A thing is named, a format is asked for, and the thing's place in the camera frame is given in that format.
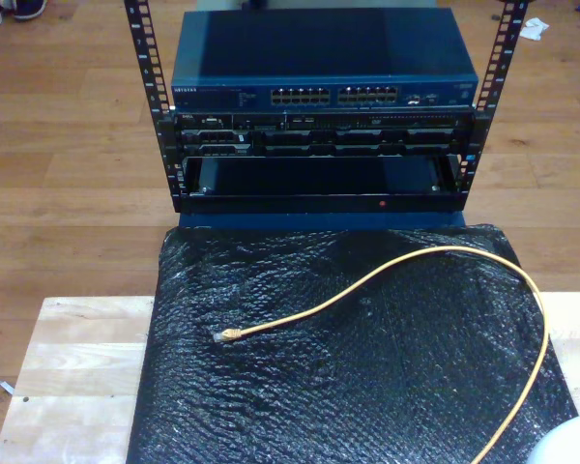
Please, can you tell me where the blue network switch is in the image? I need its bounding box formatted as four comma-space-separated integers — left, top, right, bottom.
170, 8, 479, 113

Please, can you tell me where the dark blue shoe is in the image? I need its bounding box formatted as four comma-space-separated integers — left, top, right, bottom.
13, 0, 48, 21

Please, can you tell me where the white crumpled paper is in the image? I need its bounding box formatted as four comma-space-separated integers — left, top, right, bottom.
519, 17, 551, 42

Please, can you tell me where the black bubble mat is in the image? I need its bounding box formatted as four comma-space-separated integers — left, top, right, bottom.
125, 222, 580, 464

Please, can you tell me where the black perforated rack post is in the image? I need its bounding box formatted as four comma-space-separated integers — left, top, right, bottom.
456, 0, 531, 212
123, 0, 185, 214

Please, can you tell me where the black rack server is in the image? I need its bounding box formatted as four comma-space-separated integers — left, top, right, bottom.
157, 109, 489, 159

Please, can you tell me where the yellow network cable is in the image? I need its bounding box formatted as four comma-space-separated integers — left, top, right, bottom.
211, 245, 550, 464

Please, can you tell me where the blue base board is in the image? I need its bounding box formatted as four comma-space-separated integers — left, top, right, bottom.
177, 210, 467, 232

